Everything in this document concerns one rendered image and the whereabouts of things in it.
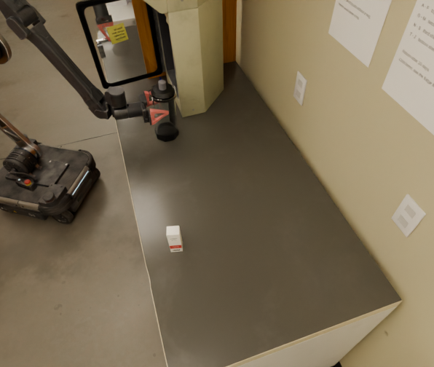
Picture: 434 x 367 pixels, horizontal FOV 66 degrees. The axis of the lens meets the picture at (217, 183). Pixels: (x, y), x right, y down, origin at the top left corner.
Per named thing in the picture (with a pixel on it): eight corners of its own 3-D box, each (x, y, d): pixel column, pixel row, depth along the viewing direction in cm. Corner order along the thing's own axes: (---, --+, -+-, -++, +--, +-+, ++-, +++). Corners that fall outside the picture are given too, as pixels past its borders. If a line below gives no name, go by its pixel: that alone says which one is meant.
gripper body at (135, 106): (143, 93, 134) (124, 96, 133) (147, 109, 129) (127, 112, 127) (144, 106, 139) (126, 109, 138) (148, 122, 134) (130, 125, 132)
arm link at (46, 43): (22, 9, 115) (2, 22, 108) (31, 1, 112) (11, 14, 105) (108, 108, 139) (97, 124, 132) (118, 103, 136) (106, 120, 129)
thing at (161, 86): (172, 87, 136) (170, 72, 131) (178, 100, 131) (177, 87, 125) (148, 90, 134) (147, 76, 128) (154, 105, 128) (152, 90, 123)
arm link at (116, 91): (105, 103, 137) (95, 116, 131) (99, 79, 128) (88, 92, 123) (132, 109, 136) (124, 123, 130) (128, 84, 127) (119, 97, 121)
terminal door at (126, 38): (163, 73, 170) (148, -13, 140) (103, 89, 163) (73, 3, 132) (162, 73, 171) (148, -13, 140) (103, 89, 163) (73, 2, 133)
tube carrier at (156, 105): (175, 121, 152) (172, 81, 135) (182, 137, 145) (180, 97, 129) (151, 126, 149) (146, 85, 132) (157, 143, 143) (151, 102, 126)
